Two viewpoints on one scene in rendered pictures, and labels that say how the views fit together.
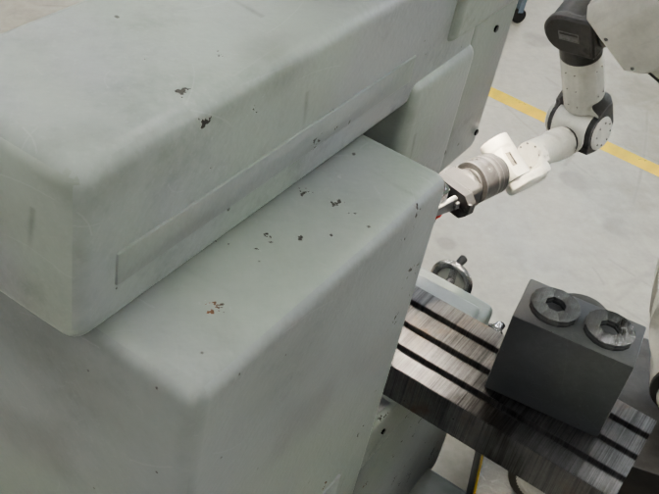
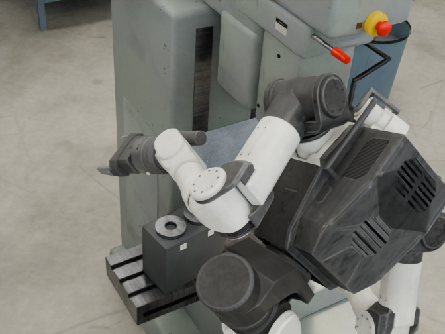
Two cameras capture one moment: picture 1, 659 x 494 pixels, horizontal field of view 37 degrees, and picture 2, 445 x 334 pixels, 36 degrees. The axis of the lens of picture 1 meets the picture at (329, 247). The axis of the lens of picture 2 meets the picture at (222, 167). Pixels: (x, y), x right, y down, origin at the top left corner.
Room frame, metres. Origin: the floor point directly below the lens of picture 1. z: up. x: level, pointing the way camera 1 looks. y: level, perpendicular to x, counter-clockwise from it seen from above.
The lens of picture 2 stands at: (2.17, -1.67, 2.48)
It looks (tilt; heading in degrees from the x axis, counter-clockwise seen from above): 38 degrees down; 121
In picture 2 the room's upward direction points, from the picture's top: 4 degrees clockwise
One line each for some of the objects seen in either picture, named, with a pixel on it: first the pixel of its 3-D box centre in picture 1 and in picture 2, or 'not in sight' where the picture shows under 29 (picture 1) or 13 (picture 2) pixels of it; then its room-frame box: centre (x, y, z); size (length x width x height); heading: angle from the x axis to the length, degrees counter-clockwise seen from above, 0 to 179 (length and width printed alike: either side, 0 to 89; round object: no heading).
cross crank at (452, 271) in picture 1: (444, 286); not in sight; (1.93, -0.31, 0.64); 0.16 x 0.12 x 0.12; 154
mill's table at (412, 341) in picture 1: (346, 306); (289, 226); (1.49, -0.06, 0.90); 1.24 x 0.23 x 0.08; 64
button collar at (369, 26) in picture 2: not in sight; (375, 23); (1.68, -0.19, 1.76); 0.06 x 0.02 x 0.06; 64
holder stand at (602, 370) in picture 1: (565, 355); (184, 243); (1.34, -0.46, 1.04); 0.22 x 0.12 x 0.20; 73
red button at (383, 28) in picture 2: not in sight; (382, 28); (1.71, -0.20, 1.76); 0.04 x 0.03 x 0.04; 64
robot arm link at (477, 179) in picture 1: (464, 186); not in sight; (1.65, -0.24, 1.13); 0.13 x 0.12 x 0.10; 50
